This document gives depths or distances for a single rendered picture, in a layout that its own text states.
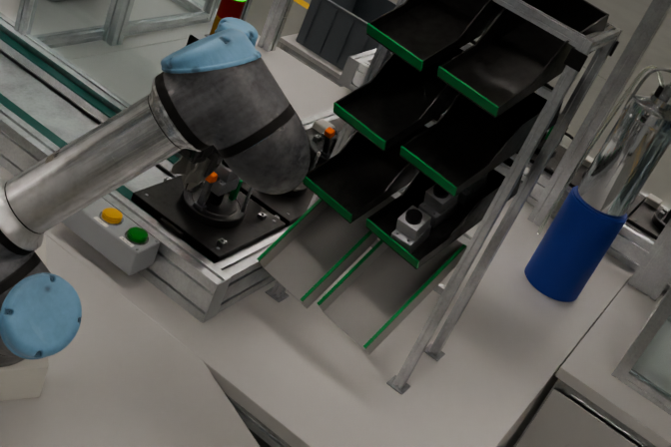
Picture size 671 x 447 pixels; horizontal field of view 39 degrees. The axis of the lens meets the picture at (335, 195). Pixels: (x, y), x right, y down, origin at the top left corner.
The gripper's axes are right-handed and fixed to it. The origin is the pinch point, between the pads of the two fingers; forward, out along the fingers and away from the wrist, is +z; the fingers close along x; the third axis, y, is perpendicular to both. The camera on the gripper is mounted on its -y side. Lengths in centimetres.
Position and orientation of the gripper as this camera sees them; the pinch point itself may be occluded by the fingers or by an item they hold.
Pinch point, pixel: (191, 182)
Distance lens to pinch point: 190.5
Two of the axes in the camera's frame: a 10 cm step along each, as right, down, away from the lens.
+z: -3.6, 8.0, 4.7
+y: -5.1, 2.5, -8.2
